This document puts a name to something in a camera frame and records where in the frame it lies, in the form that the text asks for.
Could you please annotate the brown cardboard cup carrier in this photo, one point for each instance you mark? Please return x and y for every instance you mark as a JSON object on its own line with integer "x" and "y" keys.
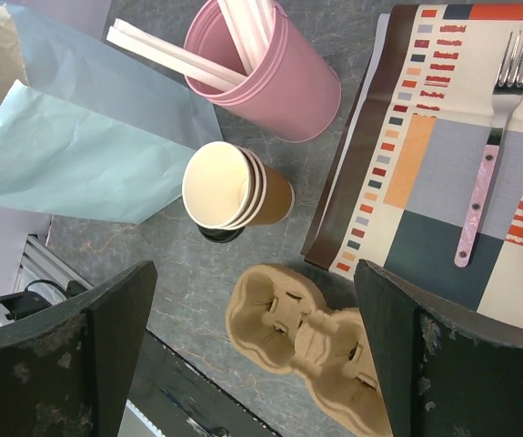
{"x": 279, "y": 319}

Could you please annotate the black cup lid stack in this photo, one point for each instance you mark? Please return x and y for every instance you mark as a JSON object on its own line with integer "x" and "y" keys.
{"x": 220, "y": 236}

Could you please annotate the light blue paper bag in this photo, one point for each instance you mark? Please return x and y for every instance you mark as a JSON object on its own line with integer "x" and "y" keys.
{"x": 87, "y": 131}

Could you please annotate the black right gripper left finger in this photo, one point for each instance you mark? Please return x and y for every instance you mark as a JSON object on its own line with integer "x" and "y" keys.
{"x": 67, "y": 370}

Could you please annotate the white wrapped straws bundle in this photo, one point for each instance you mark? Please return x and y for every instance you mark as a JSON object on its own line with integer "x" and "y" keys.
{"x": 250, "y": 25}

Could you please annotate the brown paper cup stack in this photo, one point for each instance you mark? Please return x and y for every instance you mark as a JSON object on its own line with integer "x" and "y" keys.
{"x": 228, "y": 187}

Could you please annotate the slotted grey cable duct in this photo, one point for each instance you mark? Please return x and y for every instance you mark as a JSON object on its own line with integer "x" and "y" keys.
{"x": 135, "y": 424}

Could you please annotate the pink handled fork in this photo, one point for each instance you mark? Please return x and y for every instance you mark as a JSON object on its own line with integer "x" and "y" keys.
{"x": 506, "y": 96}

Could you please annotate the pink tin straw holder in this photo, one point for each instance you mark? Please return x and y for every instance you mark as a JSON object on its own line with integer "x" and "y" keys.
{"x": 293, "y": 93}

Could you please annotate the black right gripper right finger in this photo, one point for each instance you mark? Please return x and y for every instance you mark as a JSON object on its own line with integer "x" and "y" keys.
{"x": 443, "y": 370}

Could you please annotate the colourful patchwork placemat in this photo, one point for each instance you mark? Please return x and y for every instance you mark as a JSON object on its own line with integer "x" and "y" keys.
{"x": 399, "y": 188}

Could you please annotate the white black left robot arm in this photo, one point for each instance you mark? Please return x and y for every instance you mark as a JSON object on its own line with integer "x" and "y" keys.
{"x": 37, "y": 295}

